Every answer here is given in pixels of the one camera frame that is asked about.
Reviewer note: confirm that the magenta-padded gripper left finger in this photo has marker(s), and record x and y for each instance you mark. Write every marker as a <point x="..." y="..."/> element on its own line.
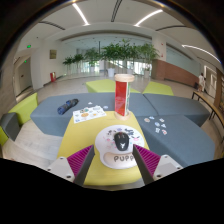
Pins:
<point x="80" y="160"/>

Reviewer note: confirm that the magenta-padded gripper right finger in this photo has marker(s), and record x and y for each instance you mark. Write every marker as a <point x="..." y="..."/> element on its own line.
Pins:
<point x="148" y="159"/>

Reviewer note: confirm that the black computer mouse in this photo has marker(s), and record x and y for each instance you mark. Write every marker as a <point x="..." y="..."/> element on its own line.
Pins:
<point x="122" y="140"/>

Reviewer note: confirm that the round white printed mouse pad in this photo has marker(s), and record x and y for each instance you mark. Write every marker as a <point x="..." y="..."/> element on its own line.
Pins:
<point x="106" y="146"/>

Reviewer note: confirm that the white sticker sheet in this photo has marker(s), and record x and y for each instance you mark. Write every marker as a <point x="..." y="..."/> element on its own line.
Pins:
<point x="89" y="114"/>

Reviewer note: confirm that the folded dark blue umbrella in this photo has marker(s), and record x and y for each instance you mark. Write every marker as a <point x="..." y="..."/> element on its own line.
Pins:
<point x="67" y="106"/>

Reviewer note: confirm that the lime green bench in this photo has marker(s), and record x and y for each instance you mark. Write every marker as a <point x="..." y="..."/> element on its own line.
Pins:
<point x="158" y="88"/>
<point x="25" y="108"/>
<point x="101" y="86"/>

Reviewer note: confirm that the dark grey seat block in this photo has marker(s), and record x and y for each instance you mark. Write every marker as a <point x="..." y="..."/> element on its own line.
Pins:
<point x="9" y="126"/>

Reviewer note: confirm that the wooden bench with black legs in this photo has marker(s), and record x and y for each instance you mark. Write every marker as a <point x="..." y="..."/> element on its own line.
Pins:
<point x="208" y="103"/>

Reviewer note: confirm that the red fire extinguisher cabinet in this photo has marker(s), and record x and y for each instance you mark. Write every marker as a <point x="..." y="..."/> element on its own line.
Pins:
<point x="53" y="77"/>

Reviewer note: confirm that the person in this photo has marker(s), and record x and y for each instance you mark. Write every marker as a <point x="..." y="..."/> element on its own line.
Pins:
<point x="201" y="81"/>

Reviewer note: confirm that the grey door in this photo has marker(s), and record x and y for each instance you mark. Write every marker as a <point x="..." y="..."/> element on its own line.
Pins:
<point x="25" y="75"/>

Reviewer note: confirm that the group of potted plants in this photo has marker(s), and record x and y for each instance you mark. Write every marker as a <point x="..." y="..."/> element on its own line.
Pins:
<point x="113" y="53"/>

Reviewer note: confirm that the green exit sign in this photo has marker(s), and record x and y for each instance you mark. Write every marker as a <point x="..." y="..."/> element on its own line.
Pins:
<point x="29" y="46"/>

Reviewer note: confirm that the ceiling strip lights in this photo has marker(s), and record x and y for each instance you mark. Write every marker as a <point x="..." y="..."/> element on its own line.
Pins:
<point x="80" y="13"/>

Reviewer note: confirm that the brown wall plaque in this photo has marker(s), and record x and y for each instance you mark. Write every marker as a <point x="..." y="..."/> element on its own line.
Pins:
<point x="53" y="54"/>

